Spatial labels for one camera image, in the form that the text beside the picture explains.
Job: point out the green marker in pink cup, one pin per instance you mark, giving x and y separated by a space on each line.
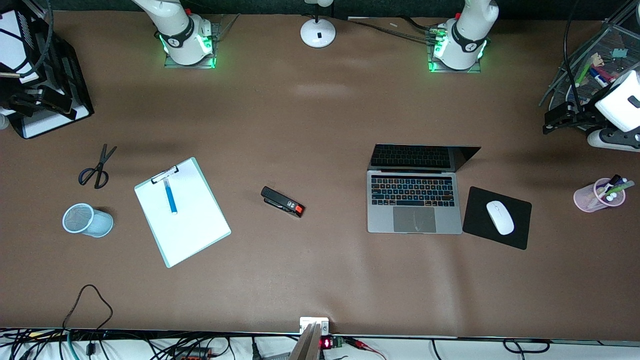
622 187

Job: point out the blue and white marker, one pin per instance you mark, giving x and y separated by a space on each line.
602 76

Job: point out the white lamp base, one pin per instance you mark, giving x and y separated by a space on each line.
318 32

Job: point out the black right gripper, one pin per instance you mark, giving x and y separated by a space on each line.
11 93

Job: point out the pink translucent pen cup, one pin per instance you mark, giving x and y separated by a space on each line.
585 197

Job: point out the white computer mouse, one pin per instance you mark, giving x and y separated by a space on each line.
500 217

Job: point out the grey camera pole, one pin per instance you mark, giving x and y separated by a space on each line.
306 347

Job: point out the white table clamp bracket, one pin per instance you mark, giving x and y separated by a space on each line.
306 322

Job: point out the black stacked document tray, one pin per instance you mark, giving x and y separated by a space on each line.
75 95

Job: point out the mint clipboard with white paper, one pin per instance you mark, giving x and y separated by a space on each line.
192 232

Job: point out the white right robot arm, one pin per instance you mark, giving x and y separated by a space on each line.
185 37

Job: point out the black stapler with orange tip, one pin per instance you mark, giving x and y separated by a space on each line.
280 201

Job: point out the teal binder clip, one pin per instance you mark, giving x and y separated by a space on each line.
620 52

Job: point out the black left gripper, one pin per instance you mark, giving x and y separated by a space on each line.
586 117

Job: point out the white paper sheets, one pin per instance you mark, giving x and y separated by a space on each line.
45 125

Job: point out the silver laptop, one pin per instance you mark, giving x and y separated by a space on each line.
415 220

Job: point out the red and black clip lead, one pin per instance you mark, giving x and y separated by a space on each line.
360 343

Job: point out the light blue mesh pen cup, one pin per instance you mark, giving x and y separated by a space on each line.
100 225

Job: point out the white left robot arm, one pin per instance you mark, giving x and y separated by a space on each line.
465 35

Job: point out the grey hub with orange ports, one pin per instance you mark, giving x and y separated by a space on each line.
195 354

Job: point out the circuit board with red display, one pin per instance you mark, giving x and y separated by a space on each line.
326 343

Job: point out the blue marker with white cap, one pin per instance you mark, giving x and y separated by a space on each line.
171 200

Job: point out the black marker in pink cup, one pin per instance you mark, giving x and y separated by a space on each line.
615 179

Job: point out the black scissors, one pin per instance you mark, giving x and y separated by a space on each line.
102 161

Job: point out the black mouse pad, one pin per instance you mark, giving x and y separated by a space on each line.
475 220

